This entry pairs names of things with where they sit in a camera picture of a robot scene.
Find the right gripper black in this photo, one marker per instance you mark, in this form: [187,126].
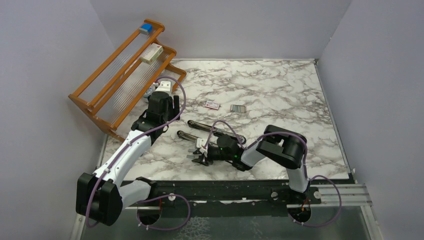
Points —
[205,163]

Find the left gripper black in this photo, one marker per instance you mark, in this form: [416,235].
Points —
[174,111]

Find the black stapler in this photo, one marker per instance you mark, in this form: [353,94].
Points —
[216,131]

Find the red white staple box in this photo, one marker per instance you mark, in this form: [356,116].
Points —
[212,105]

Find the silver staple strip tray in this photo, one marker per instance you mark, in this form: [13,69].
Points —
[236,108]

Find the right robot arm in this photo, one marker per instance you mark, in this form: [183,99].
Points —
[282,146]

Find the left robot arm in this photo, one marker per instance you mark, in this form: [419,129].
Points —
[101,196]

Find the blue white jar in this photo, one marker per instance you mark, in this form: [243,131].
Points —
[148,92]

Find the orange wooden shelf rack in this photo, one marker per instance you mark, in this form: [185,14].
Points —
[110,93]

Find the white red box on shelf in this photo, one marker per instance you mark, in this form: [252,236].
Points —
[151,53]

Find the blue grey eraser block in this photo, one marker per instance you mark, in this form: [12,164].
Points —
[146,29]

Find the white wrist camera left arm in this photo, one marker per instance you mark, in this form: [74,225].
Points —
[165,87]

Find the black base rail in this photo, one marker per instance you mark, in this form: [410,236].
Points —
[249,198]

